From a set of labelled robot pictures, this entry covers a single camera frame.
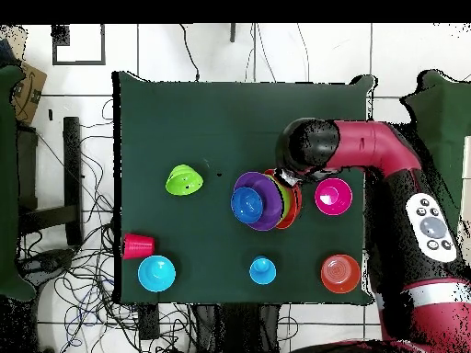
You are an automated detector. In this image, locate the large green bowl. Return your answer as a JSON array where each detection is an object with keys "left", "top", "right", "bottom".
[{"left": 266, "top": 174, "right": 294, "bottom": 219}]

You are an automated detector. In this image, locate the purple bowl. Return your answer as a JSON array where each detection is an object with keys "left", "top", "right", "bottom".
[{"left": 233, "top": 171, "right": 284, "bottom": 233}]

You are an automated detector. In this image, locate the wide orange bowl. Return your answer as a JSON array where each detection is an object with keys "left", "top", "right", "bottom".
[{"left": 263, "top": 168, "right": 304, "bottom": 231}]

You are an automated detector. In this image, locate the magenta bowl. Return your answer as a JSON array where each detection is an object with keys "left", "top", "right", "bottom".
[{"left": 314, "top": 176, "right": 354, "bottom": 217}]

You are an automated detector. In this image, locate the dark blue bowl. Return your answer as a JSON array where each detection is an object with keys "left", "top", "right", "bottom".
[{"left": 230, "top": 186, "right": 265, "bottom": 225}]

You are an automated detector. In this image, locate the light blue cup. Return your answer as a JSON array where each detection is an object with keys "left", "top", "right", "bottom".
[{"left": 248, "top": 256, "right": 278, "bottom": 287}]

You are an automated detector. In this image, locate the small green bowl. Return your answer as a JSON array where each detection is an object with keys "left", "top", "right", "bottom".
[{"left": 165, "top": 164, "right": 204, "bottom": 197}]

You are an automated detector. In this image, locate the light blue bowl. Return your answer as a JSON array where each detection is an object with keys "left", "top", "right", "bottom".
[{"left": 137, "top": 255, "right": 178, "bottom": 293}]

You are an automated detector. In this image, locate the red cup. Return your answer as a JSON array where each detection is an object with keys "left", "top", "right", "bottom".
[{"left": 121, "top": 233, "right": 156, "bottom": 261}]

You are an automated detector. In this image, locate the dark green tablecloth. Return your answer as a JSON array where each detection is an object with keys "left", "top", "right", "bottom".
[{"left": 111, "top": 70, "right": 376, "bottom": 306}]

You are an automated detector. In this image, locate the deep orange bowl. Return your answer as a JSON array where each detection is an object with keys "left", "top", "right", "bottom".
[{"left": 320, "top": 254, "right": 362, "bottom": 295}]

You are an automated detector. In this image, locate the green cloth side table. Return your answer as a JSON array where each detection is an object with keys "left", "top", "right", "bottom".
[
  {"left": 398, "top": 69, "right": 471, "bottom": 229},
  {"left": 0, "top": 64, "right": 37, "bottom": 302}
]

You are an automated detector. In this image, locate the black box on floor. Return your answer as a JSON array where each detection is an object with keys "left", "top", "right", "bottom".
[{"left": 138, "top": 302, "right": 160, "bottom": 341}]

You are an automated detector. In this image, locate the black metal stand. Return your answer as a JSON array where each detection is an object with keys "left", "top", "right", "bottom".
[{"left": 16, "top": 116, "right": 84, "bottom": 246}]

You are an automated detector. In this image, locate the grey machine base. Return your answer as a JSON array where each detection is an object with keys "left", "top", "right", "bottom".
[{"left": 17, "top": 248, "right": 76, "bottom": 284}]

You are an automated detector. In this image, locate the cardboard box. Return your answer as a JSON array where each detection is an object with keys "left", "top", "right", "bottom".
[{"left": 10, "top": 62, "right": 48, "bottom": 126}]

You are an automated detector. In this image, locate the black cable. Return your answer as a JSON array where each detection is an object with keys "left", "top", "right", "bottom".
[{"left": 178, "top": 24, "right": 201, "bottom": 82}]

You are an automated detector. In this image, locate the black square frame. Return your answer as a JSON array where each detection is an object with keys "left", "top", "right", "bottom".
[{"left": 52, "top": 24, "right": 107, "bottom": 66}]

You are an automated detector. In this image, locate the tangle of black cables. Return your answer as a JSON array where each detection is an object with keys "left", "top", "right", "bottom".
[{"left": 16, "top": 98, "right": 207, "bottom": 353}]

